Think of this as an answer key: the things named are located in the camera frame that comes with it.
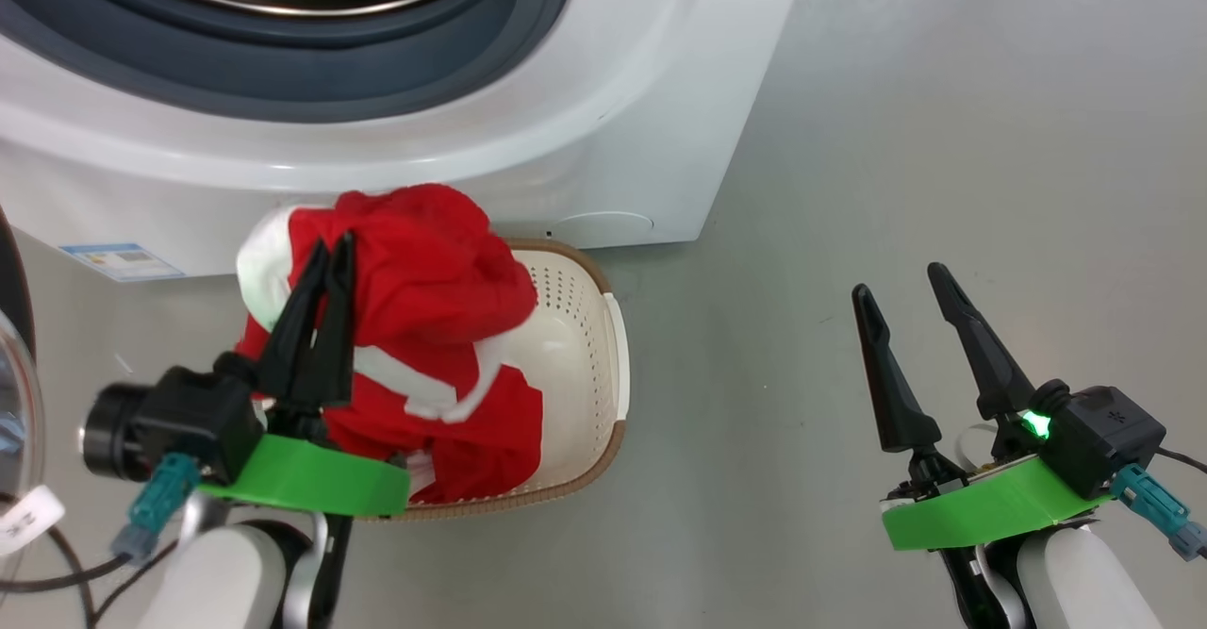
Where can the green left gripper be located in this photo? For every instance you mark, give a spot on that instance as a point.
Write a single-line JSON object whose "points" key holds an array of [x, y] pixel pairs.
{"points": [[311, 483]]}

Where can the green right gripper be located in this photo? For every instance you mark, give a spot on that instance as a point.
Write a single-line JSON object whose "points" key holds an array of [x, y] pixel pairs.
{"points": [[981, 511]]}

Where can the red white garment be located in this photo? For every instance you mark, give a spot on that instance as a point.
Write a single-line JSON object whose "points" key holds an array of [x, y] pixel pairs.
{"points": [[424, 280]]}

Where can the black round washing machine door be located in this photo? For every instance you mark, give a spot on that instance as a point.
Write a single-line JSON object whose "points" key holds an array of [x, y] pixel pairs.
{"points": [[14, 403]]}

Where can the white washing machine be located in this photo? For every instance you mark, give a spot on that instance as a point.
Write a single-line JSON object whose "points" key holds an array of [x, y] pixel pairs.
{"points": [[471, 139]]}

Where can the cream laundry basket brown rim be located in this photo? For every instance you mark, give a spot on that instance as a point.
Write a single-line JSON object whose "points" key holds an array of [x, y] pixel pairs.
{"points": [[580, 374]]}

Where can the blue energy label sticker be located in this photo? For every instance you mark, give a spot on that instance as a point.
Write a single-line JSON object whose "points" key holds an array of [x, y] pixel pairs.
{"points": [[123, 261]]}

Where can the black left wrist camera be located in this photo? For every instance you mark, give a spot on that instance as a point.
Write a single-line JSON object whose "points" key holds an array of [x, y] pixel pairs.
{"points": [[189, 422]]}

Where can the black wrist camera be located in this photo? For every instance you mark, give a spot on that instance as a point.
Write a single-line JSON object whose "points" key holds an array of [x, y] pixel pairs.
{"points": [[1103, 436], [189, 422]]}

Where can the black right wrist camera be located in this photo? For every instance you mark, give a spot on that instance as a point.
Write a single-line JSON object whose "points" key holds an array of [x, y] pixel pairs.
{"points": [[1103, 436]]}

